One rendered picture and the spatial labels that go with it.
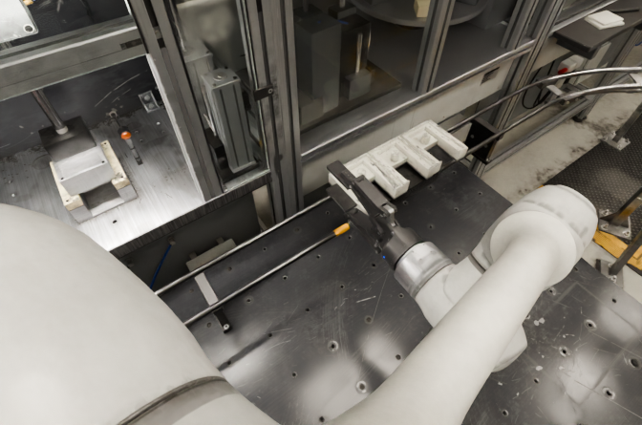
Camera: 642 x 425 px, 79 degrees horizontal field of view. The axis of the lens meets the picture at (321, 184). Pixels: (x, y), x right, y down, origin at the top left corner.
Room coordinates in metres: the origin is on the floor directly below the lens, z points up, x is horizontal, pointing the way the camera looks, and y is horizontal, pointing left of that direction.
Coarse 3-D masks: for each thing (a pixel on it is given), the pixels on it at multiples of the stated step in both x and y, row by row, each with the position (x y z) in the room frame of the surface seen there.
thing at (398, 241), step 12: (372, 228) 0.41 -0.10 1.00; (384, 228) 0.39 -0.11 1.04; (396, 228) 0.38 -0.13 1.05; (408, 228) 0.38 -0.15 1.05; (384, 240) 0.38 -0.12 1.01; (396, 240) 0.36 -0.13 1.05; (408, 240) 0.35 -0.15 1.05; (420, 240) 0.36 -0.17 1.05; (384, 252) 0.35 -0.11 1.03; (396, 252) 0.34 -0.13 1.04
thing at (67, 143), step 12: (36, 96) 0.60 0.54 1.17; (48, 108) 0.60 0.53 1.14; (60, 120) 0.61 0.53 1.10; (72, 120) 0.64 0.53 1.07; (48, 132) 0.61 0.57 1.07; (60, 132) 0.60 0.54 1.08; (72, 132) 0.61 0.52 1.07; (84, 132) 0.61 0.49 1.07; (48, 144) 0.57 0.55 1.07; (60, 144) 0.58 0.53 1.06; (72, 144) 0.59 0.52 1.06; (84, 144) 0.60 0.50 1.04; (60, 156) 0.57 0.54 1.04
